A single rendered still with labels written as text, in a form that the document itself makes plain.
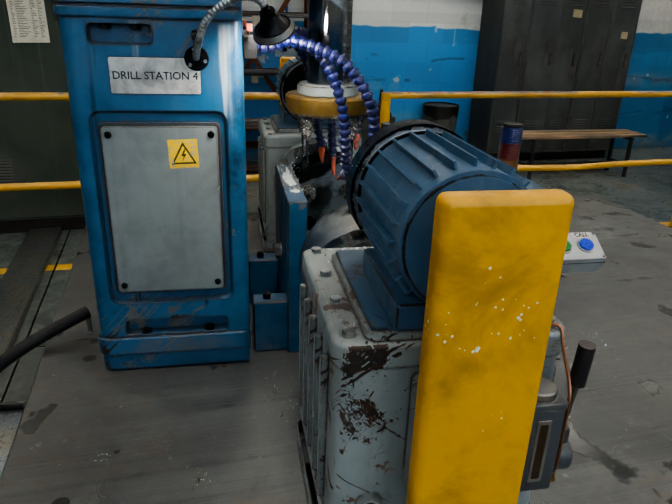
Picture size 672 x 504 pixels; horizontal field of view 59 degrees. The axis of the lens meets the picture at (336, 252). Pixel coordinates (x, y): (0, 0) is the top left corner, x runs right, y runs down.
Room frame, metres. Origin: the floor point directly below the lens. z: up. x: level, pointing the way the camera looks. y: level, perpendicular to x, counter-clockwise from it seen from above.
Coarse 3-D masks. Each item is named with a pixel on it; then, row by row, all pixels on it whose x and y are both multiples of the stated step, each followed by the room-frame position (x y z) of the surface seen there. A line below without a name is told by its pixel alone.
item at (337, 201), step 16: (304, 144) 1.62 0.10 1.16; (288, 160) 1.57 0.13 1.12; (304, 160) 1.50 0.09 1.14; (336, 160) 1.51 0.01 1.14; (304, 176) 1.49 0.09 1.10; (320, 176) 1.50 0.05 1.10; (336, 176) 1.51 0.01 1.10; (304, 192) 1.47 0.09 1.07; (320, 192) 1.50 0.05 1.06; (336, 192) 1.51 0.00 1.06; (320, 208) 1.50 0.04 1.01
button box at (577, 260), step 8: (584, 232) 1.18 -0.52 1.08; (592, 232) 1.19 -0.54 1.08; (568, 240) 1.16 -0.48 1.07; (576, 240) 1.16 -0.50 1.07; (592, 240) 1.17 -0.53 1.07; (576, 248) 1.14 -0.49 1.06; (600, 248) 1.15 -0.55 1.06; (568, 256) 1.12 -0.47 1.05; (576, 256) 1.13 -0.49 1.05; (584, 256) 1.13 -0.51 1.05; (592, 256) 1.13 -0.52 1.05; (600, 256) 1.13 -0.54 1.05; (568, 264) 1.12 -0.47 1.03; (576, 264) 1.13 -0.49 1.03; (584, 264) 1.13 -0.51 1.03; (592, 264) 1.14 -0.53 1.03; (600, 264) 1.14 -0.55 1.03; (568, 272) 1.14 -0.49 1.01; (576, 272) 1.15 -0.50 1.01
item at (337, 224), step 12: (324, 216) 1.07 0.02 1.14; (336, 216) 1.04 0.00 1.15; (348, 216) 1.02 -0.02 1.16; (312, 228) 1.07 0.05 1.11; (324, 228) 1.02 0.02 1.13; (336, 228) 0.99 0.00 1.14; (348, 228) 0.97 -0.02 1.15; (312, 240) 1.02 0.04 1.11; (324, 240) 0.98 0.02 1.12; (336, 240) 0.94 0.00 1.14; (348, 240) 0.92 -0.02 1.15; (360, 240) 0.92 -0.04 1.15; (300, 264) 1.05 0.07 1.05
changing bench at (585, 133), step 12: (528, 132) 5.98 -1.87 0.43; (540, 132) 6.02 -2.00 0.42; (552, 132) 6.00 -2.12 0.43; (564, 132) 6.02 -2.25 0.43; (576, 132) 6.05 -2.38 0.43; (588, 132) 6.07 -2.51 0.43; (600, 132) 6.09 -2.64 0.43; (612, 132) 6.12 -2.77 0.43; (624, 132) 6.14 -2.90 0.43; (636, 132) 6.16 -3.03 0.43; (612, 144) 6.27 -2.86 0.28; (624, 168) 6.01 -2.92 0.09
